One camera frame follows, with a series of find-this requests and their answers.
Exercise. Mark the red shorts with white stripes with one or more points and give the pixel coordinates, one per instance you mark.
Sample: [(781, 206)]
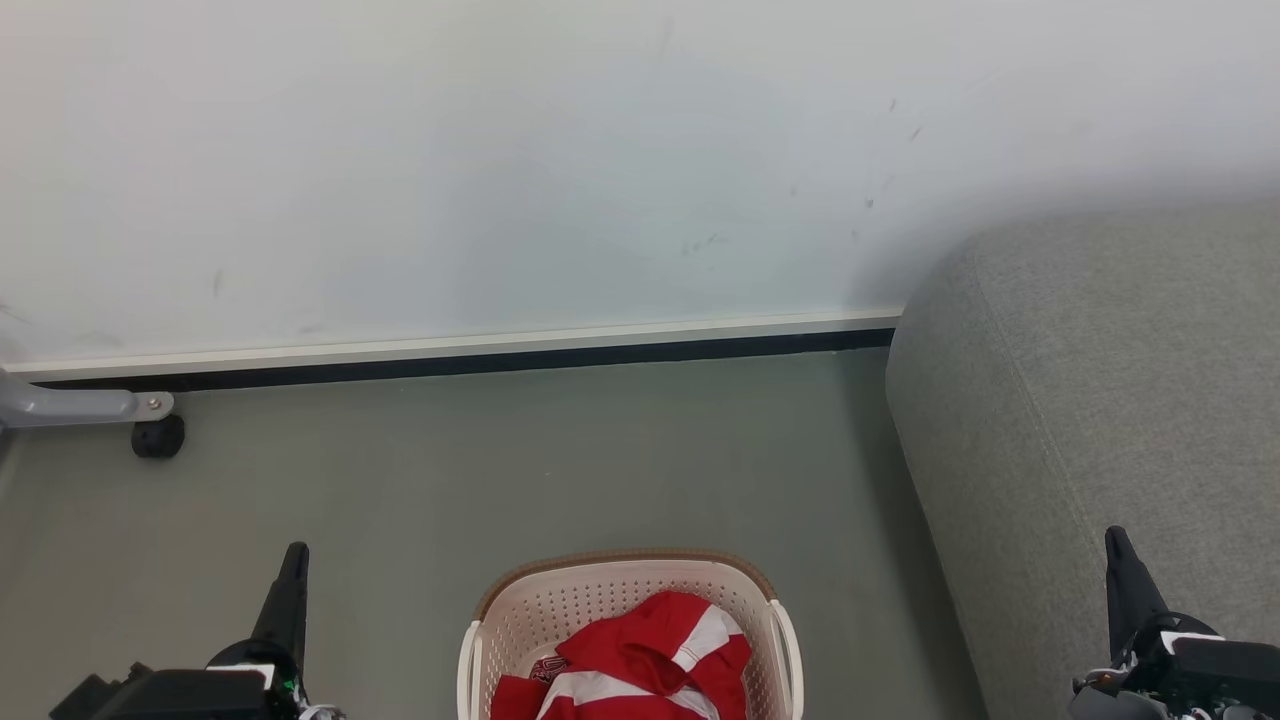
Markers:
[(640, 650)]

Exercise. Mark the white and black baseboard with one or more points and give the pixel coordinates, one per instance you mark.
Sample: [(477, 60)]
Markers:
[(450, 352)]

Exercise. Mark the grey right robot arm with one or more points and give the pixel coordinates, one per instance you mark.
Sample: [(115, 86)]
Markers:
[(1105, 706)]

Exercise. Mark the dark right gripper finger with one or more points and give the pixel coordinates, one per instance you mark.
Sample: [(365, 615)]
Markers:
[(1128, 595)]

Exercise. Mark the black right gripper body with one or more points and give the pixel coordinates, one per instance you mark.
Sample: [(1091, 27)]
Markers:
[(1220, 680)]

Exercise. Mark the grey metal frame leg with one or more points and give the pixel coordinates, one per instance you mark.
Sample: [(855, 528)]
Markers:
[(70, 405)]

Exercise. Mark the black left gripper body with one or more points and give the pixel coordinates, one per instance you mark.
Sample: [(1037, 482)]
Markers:
[(170, 695)]

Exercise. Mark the cream perforated laundry basket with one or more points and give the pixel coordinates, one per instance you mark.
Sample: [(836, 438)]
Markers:
[(560, 610)]

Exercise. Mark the black caster wheel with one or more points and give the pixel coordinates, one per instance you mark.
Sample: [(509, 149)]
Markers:
[(158, 438)]

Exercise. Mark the grey fabric sofa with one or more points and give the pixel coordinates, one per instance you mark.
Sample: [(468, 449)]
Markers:
[(1100, 400)]

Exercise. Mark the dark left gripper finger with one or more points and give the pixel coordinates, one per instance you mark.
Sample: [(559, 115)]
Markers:
[(288, 600)]

